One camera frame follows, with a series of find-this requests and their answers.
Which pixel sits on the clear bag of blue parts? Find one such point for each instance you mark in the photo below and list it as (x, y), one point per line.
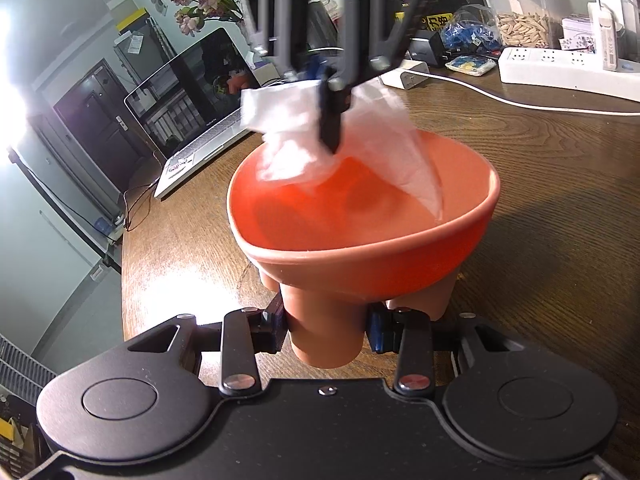
(467, 32)

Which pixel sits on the grey metal cabinet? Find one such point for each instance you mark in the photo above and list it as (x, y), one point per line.
(140, 45)

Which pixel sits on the white small box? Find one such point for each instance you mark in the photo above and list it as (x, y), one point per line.
(577, 35)

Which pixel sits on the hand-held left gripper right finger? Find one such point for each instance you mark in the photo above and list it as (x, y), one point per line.
(377, 330)

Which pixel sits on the white plug-in device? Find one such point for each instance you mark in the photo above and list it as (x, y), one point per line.
(607, 30)

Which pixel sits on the blue and yellow packet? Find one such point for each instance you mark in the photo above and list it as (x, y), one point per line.
(469, 65)

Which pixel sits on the white tissue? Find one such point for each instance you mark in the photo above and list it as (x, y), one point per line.
(280, 110)

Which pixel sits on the pink artificial flowers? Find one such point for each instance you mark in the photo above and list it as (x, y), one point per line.
(200, 2)

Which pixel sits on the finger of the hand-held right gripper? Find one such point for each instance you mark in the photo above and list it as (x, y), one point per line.
(314, 67)
(330, 125)

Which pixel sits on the silver laptop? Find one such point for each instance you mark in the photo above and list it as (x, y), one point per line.
(185, 105)

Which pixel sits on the white power strip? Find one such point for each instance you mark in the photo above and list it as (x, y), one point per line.
(560, 67)

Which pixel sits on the clear box of wooden dowels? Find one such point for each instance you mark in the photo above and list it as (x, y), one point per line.
(522, 22)

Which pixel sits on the orange bowl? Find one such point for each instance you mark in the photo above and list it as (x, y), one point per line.
(375, 240)

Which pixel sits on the dark door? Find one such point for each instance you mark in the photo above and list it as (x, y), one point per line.
(100, 120)

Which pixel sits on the grey floor grille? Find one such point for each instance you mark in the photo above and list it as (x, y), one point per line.
(22, 365)

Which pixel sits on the black power adapter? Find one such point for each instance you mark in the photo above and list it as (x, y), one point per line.
(427, 50)

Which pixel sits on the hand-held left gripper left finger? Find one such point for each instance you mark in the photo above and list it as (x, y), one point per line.
(272, 321)

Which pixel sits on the white charger adapter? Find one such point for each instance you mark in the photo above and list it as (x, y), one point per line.
(405, 74)

